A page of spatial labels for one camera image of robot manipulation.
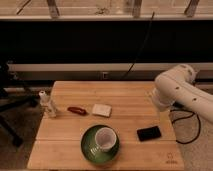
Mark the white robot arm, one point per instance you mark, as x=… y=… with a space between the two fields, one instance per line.
x=175 y=85

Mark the small white bottle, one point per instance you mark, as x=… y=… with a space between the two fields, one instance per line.
x=48 y=105

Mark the red oblong object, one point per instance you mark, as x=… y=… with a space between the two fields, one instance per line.
x=77 y=110

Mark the white cup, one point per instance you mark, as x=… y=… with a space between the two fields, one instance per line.
x=105 y=139

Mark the black smartphone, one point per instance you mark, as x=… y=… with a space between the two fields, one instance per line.
x=149 y=133

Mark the green plate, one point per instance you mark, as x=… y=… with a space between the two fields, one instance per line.
x=90 y=150

